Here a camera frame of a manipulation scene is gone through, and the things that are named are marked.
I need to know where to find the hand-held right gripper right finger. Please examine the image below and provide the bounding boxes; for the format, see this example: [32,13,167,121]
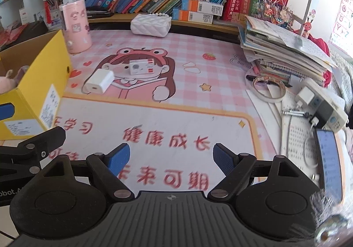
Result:
[207,143,315,202]

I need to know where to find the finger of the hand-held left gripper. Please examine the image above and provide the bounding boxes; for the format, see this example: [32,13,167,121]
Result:
[0,126,67,180]
[0,103,15,121]

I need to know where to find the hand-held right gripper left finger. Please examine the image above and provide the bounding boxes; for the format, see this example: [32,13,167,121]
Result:
[32,143,135,203]

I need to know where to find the pink plush toy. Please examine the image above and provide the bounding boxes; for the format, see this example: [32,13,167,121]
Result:
[0,66,29,93]

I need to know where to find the yellow cardboard box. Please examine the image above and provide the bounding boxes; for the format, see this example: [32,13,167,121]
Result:
[0,29,73,140]

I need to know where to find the pink printed desk mat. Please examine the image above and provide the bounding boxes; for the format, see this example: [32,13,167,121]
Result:
[0,29,279,189]

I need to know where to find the printed paper sheet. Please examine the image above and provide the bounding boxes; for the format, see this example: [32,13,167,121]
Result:
[247,88,320,181]

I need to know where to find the red paper envelopes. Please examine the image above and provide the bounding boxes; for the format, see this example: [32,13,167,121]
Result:
[0,23,28,49]

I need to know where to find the white charger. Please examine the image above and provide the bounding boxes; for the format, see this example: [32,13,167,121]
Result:
[82,69,115,95]

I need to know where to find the small metal tool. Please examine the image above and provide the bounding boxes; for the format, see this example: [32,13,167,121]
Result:
[281,109,309,116]

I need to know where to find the black case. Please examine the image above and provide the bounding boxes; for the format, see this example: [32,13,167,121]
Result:
[7,21,49,43]

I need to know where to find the small white red-label box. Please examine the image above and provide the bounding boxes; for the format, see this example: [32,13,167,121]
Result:
[129,58,155,76]

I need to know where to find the small white carton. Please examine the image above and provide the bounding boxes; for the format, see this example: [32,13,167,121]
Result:
[19,8,31,25]

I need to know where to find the white plug adapter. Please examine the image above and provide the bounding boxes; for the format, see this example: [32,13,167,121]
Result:
[296,86,315,109]

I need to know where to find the smartphone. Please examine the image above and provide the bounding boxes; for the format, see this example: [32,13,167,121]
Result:
[314,129,344,205]

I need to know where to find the pen holder with pens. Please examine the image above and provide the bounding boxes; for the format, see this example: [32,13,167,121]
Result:
[43,0,64,29]

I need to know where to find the pink cylindrical container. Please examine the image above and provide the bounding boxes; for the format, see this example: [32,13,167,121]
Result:
[59,0,92,54]

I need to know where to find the white power strip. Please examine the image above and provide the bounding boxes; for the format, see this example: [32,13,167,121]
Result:
[296,78,348,133]

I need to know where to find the stack of magazines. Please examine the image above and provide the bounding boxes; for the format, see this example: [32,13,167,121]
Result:
[238,15,342,89]

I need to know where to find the white quilted purse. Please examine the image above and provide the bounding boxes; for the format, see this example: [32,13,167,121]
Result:
[130,13,172,38]

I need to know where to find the orange and blue carton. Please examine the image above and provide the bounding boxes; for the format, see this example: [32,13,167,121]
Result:
[181,0,224,17]
[172,8,214,24]

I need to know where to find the grey knitted cloth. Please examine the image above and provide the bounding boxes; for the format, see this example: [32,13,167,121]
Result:
[328,51,353,104]

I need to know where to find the red cloth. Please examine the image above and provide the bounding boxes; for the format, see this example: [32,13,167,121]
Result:
[294,30,335,89]

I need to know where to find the thick red dictionary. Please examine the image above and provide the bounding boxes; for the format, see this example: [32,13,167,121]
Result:
[223,0,243,21]

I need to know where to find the colourful paper ornament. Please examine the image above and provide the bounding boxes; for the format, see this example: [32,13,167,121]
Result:
[259,0,294,29]

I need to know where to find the small red deer figure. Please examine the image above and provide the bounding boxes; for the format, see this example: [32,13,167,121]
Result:
[303,13,316,38]

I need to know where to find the white cable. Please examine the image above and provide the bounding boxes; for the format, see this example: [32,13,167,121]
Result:
[284,114,320,170]

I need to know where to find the white tape ring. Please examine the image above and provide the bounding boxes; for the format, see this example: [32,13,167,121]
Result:
[252,74,286,102]

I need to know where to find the wall chart poster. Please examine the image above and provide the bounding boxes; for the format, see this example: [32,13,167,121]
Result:
[329,0,353,51]

